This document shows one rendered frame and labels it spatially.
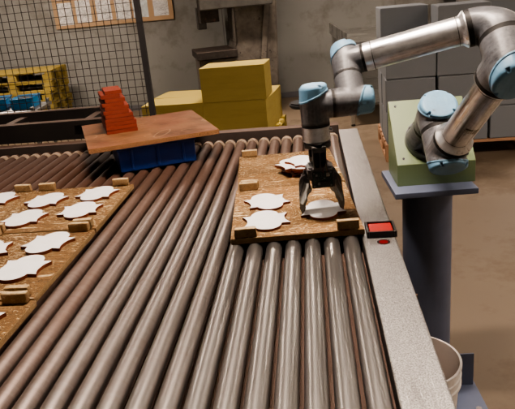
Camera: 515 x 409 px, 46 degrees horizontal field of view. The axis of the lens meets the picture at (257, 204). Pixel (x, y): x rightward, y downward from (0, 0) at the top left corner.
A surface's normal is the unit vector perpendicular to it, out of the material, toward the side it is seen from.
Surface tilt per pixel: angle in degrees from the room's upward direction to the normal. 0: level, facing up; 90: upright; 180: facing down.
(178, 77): 90
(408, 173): 90
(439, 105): 38
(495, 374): 0
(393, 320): 0
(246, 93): 90
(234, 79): 90
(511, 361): 0
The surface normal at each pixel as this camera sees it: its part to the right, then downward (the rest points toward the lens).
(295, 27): -0.02, 0.33
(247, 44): 0.19, 0.31
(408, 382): -0.09, -0.94
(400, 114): -0.09, -0.43
